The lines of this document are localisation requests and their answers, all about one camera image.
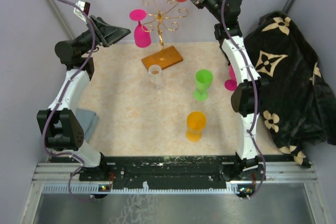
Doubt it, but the magenta plastic wine glass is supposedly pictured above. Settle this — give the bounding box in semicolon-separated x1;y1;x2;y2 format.
129;9;151;48

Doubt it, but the gold wire wine glass rack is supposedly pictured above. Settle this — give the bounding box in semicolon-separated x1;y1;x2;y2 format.
141;0;189;70

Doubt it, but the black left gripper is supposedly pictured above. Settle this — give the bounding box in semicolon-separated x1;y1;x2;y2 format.
75;15;131;56

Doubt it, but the orange plastic wine glass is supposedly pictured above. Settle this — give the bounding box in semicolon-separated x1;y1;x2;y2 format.
186;111;206;142

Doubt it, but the black floral blanket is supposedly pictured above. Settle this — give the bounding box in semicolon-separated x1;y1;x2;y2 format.
244;10;335;167

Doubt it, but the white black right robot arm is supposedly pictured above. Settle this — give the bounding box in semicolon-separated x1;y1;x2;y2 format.
190;0;267;180

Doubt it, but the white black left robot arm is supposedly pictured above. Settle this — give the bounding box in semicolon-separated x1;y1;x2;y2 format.
37;16;131;180

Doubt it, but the clear wine glass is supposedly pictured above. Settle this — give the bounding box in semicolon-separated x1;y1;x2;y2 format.
148;65;164;94

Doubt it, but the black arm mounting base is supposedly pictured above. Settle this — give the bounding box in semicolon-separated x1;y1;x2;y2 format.
50;156;266;199

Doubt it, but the aluminium frame rail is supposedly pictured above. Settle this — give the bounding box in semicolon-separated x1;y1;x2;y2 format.
20;156;326;223

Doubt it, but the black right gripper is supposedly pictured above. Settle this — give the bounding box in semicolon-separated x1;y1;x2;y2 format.
179;0;223;23

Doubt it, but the green plastic wine glass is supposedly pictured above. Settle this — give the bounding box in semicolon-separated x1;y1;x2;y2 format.
194;69;213;101

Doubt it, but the grey blue cloth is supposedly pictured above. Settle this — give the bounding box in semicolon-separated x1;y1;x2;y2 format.
76;109;99;143

